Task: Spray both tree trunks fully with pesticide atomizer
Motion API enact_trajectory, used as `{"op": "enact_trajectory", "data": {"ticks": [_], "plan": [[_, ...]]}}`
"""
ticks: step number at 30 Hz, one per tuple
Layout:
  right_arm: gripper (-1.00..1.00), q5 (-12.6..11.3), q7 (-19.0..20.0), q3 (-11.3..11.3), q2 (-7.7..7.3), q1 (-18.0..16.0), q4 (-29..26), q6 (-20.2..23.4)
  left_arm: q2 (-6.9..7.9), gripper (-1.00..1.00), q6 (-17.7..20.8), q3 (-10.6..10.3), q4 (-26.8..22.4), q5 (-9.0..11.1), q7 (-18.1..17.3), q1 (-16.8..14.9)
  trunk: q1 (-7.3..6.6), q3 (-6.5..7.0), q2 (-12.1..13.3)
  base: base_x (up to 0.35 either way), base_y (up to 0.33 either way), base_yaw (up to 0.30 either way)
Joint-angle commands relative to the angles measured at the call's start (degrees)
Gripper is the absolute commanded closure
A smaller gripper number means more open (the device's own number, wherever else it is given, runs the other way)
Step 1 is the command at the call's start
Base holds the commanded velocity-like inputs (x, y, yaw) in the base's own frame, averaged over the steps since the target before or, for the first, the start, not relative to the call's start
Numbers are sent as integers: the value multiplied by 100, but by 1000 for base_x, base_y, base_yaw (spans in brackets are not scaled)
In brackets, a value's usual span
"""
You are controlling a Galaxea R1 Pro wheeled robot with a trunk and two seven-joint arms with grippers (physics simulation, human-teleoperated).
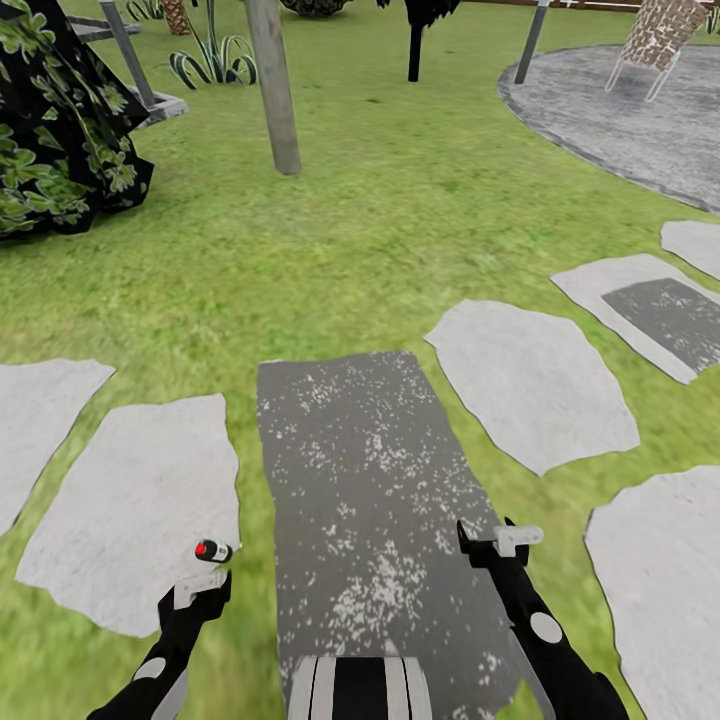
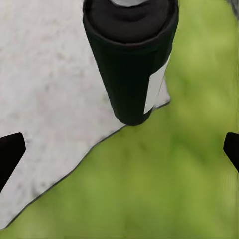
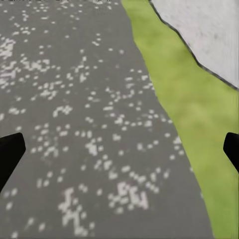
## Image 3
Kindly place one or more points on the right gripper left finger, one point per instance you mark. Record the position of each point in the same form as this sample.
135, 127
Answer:
12, 148

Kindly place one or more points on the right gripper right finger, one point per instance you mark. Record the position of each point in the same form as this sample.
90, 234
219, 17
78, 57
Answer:
231, 148

